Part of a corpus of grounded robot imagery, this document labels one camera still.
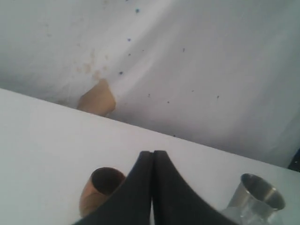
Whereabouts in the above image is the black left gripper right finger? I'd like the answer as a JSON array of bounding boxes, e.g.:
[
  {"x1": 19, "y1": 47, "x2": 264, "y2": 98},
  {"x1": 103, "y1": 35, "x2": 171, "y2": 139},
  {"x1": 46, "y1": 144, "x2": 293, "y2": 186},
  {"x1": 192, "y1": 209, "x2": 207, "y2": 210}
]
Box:
[{"x1": 151, "y1": 150, "x2": 234, "y2": 225}]

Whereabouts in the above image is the brown wooden cup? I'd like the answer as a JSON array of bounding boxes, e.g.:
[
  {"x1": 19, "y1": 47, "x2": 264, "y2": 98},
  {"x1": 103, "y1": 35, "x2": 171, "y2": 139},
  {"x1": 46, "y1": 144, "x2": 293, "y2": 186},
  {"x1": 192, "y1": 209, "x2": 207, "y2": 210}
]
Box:
[{"x1": 79, "y1": 167, "x2": 126, "y2": 218}]

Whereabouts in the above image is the stainless steel cup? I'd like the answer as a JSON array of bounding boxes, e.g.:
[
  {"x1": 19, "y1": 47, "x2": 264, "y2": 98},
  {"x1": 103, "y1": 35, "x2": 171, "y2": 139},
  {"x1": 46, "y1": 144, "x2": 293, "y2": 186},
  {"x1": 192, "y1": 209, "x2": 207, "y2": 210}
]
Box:
[{"x1": 228, "y1": 173, "x2": 286, "y2": 218}]

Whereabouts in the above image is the dark object behind table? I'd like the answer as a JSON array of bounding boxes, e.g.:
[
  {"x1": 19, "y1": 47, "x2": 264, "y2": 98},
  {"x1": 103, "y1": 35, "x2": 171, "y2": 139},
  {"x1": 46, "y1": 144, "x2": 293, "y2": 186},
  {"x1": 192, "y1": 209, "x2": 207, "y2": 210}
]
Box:
[{"x1": 288, "y1": 149, "x2": 300, "y2": 172}]

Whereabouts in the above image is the translucent plastic measuring tub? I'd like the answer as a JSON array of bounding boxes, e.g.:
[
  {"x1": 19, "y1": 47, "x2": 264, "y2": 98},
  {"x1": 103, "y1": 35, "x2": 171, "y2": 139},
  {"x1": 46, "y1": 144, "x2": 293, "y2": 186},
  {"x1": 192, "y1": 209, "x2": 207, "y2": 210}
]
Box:
[{"x1": 221, "y1": 207, "x2": 284, "y2": 225}]

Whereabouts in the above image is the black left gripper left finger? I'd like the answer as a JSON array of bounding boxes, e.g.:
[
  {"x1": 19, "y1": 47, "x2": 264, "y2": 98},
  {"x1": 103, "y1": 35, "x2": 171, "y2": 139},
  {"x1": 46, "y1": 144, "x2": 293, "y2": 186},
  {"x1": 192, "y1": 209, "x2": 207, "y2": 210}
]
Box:
[{"x1": 76, "y1": 151, "x2": 154, "y2": 225}]

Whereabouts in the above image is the white stained backdrop sheet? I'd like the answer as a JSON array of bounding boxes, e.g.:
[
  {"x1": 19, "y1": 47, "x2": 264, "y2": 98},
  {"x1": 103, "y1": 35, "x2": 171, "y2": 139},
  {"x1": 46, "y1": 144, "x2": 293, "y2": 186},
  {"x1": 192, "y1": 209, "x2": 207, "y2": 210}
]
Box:
[{"x1": 0, "y1": 0, "x2": 300, "y2": 167}]

